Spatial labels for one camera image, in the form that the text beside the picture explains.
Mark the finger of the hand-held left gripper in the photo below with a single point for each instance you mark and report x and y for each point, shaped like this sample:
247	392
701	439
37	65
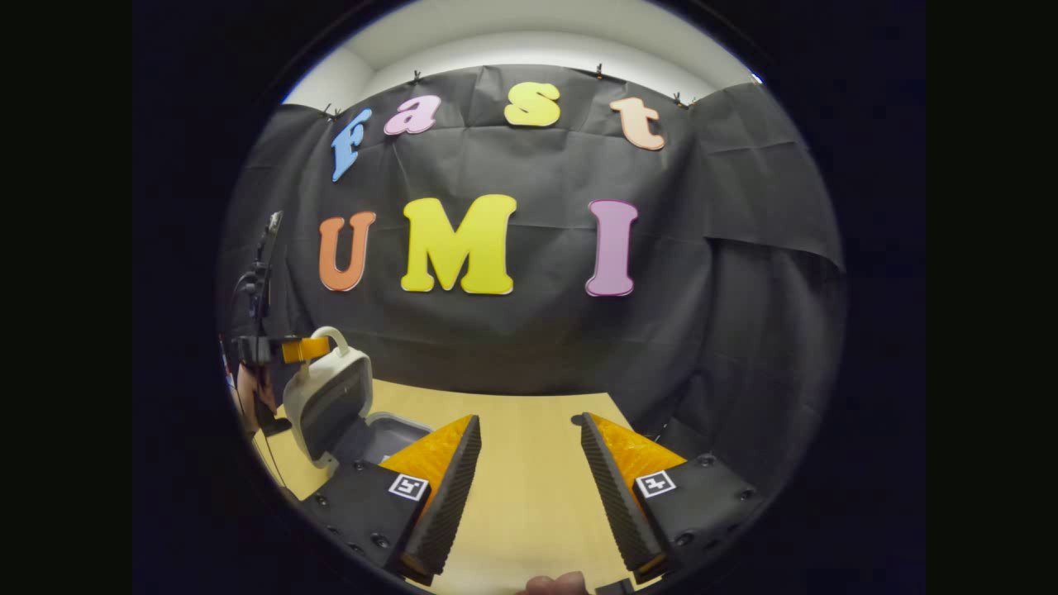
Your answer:
304	349

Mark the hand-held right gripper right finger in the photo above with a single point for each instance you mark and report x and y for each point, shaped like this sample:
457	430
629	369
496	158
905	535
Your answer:
612	496

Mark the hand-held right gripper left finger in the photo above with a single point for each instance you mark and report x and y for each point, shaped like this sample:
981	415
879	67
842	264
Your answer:
453	496

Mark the white suitcase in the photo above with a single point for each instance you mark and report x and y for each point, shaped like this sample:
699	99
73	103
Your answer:
335	405

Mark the black backdrop cloth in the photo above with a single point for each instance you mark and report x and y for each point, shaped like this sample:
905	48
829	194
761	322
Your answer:
537	347

